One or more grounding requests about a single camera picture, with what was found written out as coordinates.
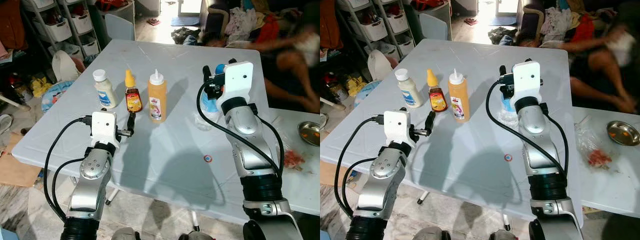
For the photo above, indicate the clear bag with red food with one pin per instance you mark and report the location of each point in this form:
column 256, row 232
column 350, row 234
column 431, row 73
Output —
column 292, row 159
column 596, row 156

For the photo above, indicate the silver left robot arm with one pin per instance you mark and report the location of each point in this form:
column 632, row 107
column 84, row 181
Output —
column 382, row 172
column 92, row 170

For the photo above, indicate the clear water bottle blue cap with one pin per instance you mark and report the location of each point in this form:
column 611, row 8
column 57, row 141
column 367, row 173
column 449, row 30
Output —
column 211, row 106
column 509, row 107

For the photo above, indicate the yellow cloth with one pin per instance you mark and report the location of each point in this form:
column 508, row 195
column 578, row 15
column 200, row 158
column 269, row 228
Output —
column 357, row 85
column 41, row 85

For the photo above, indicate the brown cardboard sheet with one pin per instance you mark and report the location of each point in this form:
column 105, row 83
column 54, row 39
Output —
column 17, row 167
column 326, row 174

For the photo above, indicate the brown syrup bottle yellow cap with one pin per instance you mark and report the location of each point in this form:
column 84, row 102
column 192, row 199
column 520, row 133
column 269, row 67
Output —
column 133, row 100
column 437, row 99

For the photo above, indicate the grey robot left leg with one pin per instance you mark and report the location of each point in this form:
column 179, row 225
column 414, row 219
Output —
column 125, row 235
column 427, row 234

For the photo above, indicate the orange sauce bottle white cap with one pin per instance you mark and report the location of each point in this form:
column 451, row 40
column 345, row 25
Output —
column 157, row 100
column 458, row 100

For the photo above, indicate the grey robot leg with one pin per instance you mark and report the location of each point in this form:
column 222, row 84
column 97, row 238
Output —
column 190, row 236
column 500, row 235
column 125, row 235
column 427, row 234

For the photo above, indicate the grey robot right leg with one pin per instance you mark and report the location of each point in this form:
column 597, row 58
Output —
column 190, row 236
column 500, row 235

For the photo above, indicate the dark sofa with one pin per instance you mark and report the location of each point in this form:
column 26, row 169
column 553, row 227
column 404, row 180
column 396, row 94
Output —
column 216, row 20
column 530, row 17

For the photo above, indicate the orange brown hanging garment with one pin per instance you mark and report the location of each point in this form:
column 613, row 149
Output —
column 330, row 24
column 11, row 25

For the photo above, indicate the seated person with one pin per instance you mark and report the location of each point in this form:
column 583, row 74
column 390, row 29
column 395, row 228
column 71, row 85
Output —
column 595, row 62
column 290, row 62

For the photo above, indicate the grey storage rack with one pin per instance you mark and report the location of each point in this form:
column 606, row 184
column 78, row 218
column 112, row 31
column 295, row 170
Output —
column 391, row 35
column 75, row 35

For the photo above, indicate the small white side table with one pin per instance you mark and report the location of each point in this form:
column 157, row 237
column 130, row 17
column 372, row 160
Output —
column 300, row 190
column 610, row 190

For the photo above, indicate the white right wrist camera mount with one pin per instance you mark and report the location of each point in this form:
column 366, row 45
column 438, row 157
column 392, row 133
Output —
column 527, row 80
column 240, row 80

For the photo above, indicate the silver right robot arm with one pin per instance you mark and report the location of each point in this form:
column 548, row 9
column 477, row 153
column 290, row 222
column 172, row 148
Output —
column 245, row 130
column 532, row 125

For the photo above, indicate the white cloth pile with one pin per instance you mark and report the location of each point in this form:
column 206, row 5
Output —
column 241, row 22
column 555, row 22

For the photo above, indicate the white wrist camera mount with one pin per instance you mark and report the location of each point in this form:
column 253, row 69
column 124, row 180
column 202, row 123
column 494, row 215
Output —
column 240, row 80
column 396, row 126
column 527, row 80
column 104, row 127

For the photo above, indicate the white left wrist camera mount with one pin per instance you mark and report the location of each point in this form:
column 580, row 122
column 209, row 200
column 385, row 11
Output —
column 104, row 127
column 396, row 126

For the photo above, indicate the white mayonnaise bottle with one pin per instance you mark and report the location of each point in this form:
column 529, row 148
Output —
column 106, row 92
column 409, row 91

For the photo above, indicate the metal bowl with food scraps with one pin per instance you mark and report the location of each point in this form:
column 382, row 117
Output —
column 622, row 133
column 311, row 134

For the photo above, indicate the grey door mat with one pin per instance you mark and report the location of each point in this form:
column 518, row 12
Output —
column 502, row 21
column 185, row 21

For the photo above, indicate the dark clothes heap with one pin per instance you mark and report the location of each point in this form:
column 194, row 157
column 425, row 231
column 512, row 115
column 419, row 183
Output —
column 501, row 36
column 184, row 36

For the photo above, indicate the white storage bin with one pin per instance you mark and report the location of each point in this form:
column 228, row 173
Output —
column 399, row 22
column 57, row 30
column 374, row 29
column 82, row 22

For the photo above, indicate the white plastic chair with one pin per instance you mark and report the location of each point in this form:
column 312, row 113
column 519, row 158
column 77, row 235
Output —
column 433, row 27
column 119, row 28

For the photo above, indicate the red cloth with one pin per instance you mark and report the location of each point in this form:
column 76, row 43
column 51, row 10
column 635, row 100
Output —
column 582, row 29
column 269, row 29

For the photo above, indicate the large white plastic table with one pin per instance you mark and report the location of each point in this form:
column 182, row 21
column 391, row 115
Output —
column 175, row 145
column 475, row 145

